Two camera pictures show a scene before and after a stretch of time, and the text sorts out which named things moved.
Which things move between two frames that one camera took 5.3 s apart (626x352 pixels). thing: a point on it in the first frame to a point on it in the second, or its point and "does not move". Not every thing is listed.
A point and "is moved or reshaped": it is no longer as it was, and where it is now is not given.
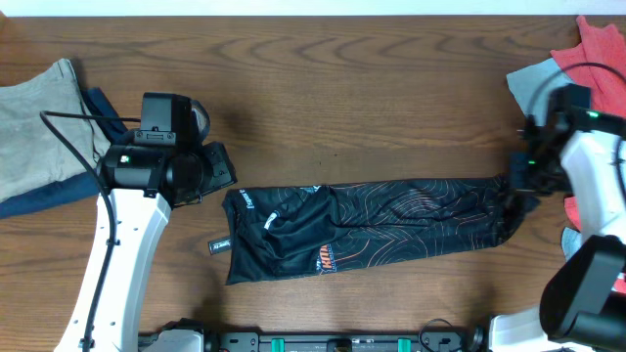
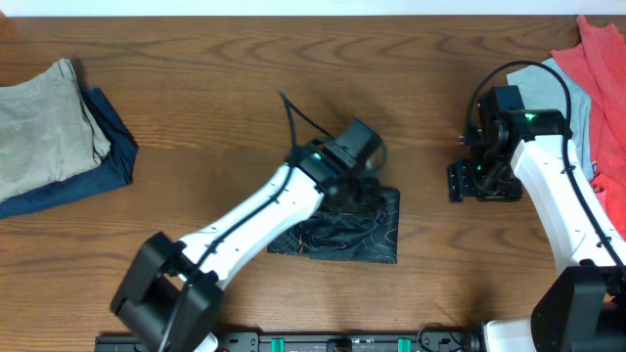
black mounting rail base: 430,337 does not move
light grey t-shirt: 532,85 does not move
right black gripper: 519,182 to 460,185
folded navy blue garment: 79,188 does not move
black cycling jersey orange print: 364,226 is moved or reshaped
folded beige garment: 31,154 does not move
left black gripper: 224,171 to 372,201
